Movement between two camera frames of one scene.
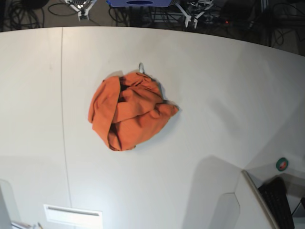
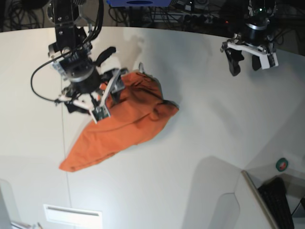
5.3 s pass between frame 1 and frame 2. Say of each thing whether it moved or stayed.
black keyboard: stayed
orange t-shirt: moved
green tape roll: stayed
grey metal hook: stayed
